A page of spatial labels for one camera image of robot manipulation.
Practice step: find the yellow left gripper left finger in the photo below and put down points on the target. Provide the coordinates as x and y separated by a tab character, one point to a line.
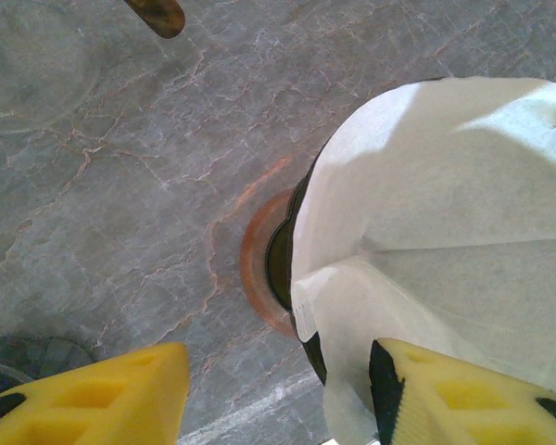
97	403

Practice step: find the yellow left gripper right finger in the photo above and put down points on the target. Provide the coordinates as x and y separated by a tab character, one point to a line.
463	403

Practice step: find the smoke grey ribbed dripper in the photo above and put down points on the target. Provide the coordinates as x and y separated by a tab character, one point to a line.
37	357

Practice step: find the white paper coffee filter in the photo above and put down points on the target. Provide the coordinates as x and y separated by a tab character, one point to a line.
435	208

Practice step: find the amber transparent dripper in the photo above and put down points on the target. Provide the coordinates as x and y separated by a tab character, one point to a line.
255	278

